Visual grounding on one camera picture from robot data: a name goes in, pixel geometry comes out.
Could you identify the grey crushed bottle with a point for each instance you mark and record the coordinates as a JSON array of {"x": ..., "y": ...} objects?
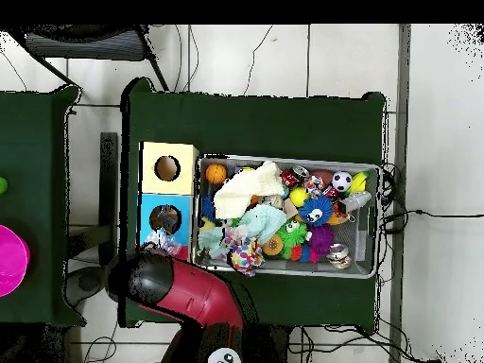
[{"x": 355, "y": 200}]

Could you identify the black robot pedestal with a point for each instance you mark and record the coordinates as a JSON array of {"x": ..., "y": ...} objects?
[{"x": 272, "y": 348}]

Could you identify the small orange basketball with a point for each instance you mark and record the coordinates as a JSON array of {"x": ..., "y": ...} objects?
[{"x": 215, "y": 174}]

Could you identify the cream waffle cloth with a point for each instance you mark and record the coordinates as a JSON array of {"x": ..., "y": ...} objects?
[{"x": 245, "y": 189}]

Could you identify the purple knobbly toy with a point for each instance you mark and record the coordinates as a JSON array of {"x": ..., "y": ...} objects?
[{"x": 321, "y": 238}]

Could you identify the blue spiky toy small eyes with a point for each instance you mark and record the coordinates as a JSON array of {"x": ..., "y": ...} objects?
[{"x": 322, "y": 204}]

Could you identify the polka dot cloth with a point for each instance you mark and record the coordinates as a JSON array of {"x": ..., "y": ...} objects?
[{"x": 245, "y": 257}]

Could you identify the black flat panel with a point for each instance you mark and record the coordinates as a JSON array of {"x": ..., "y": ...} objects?
[{"x": 109, "y": 189}]

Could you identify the dark green table cloth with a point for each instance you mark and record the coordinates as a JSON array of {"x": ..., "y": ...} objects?
[
  {"x": 245, "y": 124},
  {"x": 34, "y": 151}
]

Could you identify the mint green waffle cloth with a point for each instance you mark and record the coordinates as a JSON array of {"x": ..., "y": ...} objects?
[{"x": 264, "y": 223}]

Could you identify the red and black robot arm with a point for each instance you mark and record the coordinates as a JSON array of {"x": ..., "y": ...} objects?
[{"x": 189, "y": 291}]

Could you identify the shallow silver mesh bin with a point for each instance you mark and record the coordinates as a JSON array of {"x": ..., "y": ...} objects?
[{"x": 363, "y": 242}]

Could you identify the grey oval stand base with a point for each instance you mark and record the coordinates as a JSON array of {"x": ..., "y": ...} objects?
[{"x": 85, "y": 281}]

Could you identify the blue spiky toy big eyes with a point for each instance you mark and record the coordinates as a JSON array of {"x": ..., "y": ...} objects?
[{"x": 207, "y": 210}]

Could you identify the small soccer ball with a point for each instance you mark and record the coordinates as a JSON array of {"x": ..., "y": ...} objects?
[{"x": 342, "y": 181}]

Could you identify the pink round bowl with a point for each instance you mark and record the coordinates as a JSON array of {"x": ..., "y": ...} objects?
[{"x": 11, "y": 261}]

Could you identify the green spiky toy with eyes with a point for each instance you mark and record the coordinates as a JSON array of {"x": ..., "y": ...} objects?
[{"x": 293, "y": 236}]

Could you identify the black chair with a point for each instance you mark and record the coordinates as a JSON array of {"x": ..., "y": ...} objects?
[{"x": 83, "y": 47}]

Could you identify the wooden box with three holes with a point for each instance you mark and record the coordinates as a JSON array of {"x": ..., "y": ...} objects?
[{"x": 177, "y": 185}]

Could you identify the small green object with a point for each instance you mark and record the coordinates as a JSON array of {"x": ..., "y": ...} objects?
[{"x": 2, "y": 185}]

